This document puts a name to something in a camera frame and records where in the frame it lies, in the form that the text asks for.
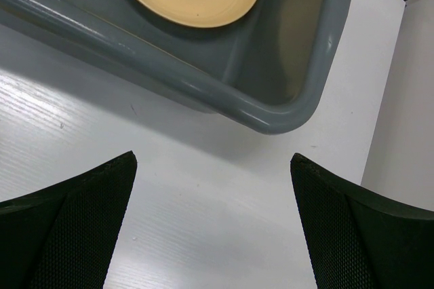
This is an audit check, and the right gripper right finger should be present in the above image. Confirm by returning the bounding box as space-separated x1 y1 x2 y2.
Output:
290 153 433 288

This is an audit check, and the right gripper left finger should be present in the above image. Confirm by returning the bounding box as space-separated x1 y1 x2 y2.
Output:
1 151 137 288

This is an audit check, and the grey plastic bin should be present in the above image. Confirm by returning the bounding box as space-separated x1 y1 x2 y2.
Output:
1 0 351 134

